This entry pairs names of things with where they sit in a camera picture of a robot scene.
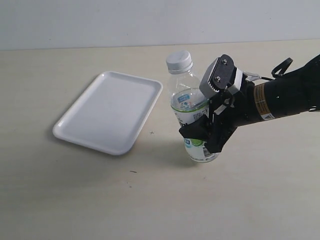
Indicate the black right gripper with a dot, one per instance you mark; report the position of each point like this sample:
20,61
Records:
225,124

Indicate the clear plastic water bottle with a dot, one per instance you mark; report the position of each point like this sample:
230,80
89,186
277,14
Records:
188,105

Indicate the white bottle cap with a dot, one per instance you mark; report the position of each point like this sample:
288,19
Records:
179,62

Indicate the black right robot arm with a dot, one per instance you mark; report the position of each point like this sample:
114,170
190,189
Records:
286,94

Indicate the white rectangular plastic tray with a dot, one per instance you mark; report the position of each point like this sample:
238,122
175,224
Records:
110,113

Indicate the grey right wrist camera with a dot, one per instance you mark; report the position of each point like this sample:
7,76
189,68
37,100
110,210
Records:
221,75

